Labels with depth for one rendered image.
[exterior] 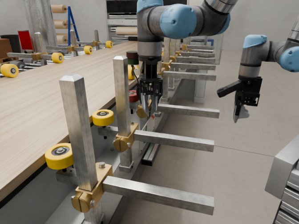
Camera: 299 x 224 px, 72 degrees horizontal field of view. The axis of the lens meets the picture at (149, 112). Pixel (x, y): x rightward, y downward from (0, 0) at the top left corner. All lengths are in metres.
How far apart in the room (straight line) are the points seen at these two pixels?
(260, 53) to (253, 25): 8.61
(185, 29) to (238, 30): 8.95
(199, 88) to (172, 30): 2.81
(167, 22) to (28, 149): 0.51
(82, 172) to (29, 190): 0.24
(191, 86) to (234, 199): 2.08
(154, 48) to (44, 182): 0.54
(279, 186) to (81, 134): 0.42
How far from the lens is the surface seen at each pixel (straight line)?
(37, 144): 0.70
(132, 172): 0.83
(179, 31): 0.51
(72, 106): 0.45
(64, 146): 0.64
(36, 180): 0.75
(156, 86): 0.63
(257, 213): 1.77
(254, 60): 0.88
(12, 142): 0.75
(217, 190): 1.82
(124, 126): 0.72
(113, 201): 0.73
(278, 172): 0.49
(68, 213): 0.85
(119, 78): 0.66
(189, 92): 3.46
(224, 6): 0.60
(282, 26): 9.61
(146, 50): 0.62
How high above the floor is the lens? 1.24
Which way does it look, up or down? 25 degrees down
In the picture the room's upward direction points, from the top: straight up
